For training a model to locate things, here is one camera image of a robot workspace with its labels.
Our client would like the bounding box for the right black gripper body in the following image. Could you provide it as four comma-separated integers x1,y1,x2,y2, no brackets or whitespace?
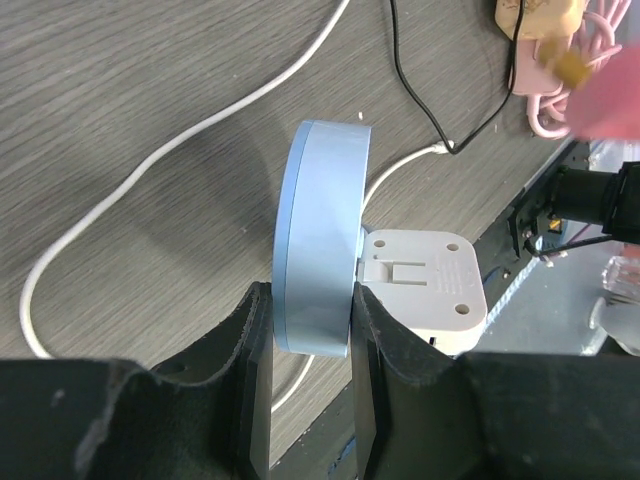
550,162,639,240

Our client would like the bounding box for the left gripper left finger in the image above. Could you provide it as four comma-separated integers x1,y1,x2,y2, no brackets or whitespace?
1,283,273,479

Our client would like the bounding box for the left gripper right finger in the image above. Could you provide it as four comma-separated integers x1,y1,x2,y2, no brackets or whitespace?
351,286,639,479

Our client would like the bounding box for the pink square plug adapter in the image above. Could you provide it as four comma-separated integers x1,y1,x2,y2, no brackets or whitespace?
565,45,639,142

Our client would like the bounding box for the white square plug adapter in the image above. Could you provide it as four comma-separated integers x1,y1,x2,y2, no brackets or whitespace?
357,230,488,356

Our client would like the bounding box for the round blue power socket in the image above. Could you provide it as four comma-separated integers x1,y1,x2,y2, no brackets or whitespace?
271,120,371,357

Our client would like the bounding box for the pink power strip with cable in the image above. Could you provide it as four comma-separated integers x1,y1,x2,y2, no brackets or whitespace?
511,1,632,139

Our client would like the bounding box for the thin black cable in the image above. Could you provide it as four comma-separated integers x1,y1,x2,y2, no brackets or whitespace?
388,0,526,156

